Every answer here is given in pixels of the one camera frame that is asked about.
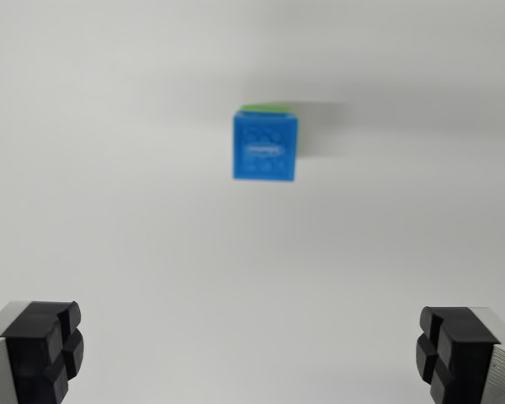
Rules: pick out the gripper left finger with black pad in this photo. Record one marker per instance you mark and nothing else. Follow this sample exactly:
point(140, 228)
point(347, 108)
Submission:
point(29, 353)

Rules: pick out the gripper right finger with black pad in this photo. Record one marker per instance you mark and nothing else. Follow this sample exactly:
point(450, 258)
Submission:
point(463, 357)

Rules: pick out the blue textured cube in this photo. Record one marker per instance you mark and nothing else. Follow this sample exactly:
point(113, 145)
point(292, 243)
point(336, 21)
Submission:
point(265, 147)

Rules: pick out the green textured cube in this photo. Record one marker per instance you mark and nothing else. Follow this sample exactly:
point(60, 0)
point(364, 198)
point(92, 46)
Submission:
point(265, 107)

